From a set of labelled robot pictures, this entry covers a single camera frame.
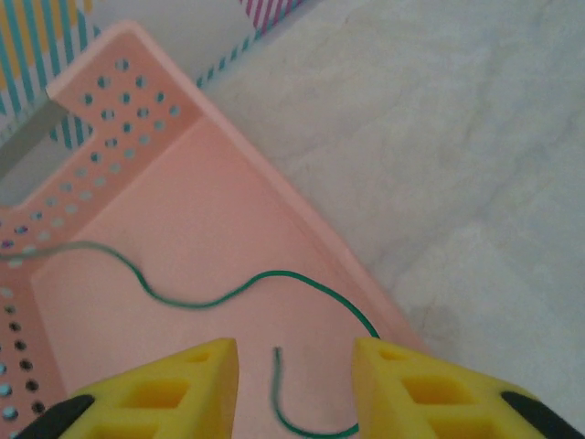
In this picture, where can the pink plastic basket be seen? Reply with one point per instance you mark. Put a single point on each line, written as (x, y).
(205, 219)

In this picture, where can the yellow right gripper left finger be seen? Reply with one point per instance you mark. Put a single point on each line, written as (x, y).
(183, 375)

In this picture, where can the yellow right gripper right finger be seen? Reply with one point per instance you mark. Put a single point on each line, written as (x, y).
(411, 402)

